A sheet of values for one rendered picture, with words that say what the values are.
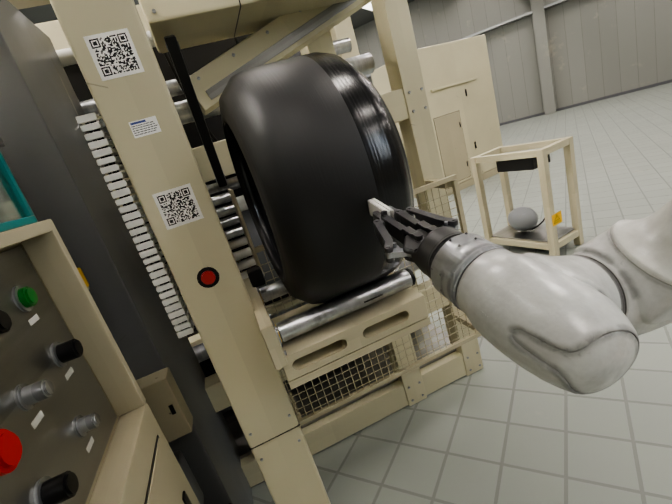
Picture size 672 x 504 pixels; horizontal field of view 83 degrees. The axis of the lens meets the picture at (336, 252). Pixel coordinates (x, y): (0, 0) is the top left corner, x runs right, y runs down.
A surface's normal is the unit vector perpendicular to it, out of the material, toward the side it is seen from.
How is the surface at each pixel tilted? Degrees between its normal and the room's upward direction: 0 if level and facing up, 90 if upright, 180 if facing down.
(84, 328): 90
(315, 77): 44
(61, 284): 90
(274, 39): 90
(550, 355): 76
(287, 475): 90
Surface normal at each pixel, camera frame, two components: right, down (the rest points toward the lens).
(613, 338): 0.23, 0.06
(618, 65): -0.48, 0.39
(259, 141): -0.50, 0.03
